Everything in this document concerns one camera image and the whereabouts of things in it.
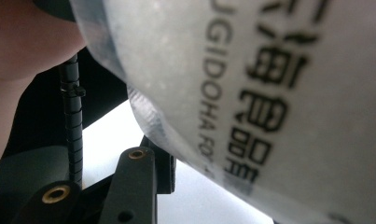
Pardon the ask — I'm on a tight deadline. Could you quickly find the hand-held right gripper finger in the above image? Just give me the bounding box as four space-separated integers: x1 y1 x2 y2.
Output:
140 134 177 196

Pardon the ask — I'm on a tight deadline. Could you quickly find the red and white pouch bag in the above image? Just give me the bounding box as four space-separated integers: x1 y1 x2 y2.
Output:
68 0 376 224

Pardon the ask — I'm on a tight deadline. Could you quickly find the white paper sheet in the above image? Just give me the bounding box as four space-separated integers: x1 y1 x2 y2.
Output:
81 99 275 224

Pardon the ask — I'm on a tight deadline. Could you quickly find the left hand-held gripper black cable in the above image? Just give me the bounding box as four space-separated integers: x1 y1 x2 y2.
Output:
58 53 87 189

